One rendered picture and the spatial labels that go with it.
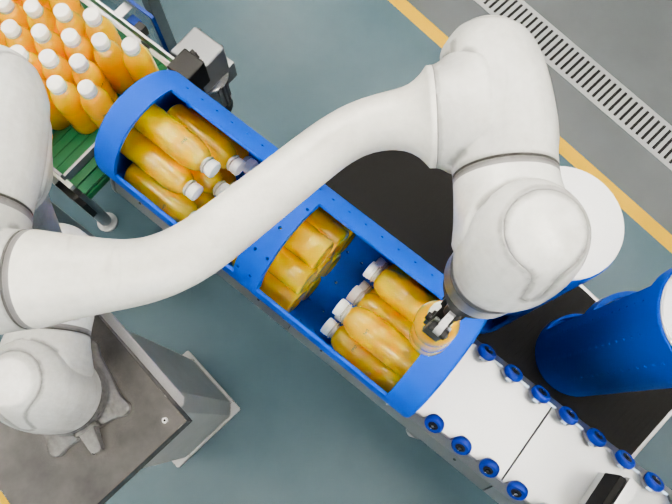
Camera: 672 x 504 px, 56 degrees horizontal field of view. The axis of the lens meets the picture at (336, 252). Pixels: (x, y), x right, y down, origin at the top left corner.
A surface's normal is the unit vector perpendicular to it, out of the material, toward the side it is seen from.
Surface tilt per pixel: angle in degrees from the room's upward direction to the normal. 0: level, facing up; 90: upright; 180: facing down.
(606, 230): 0
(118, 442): 5
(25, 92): 63
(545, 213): 2
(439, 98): 15
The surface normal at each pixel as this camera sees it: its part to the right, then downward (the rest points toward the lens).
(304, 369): 0.01, -0.25
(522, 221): -0.20, -0.19
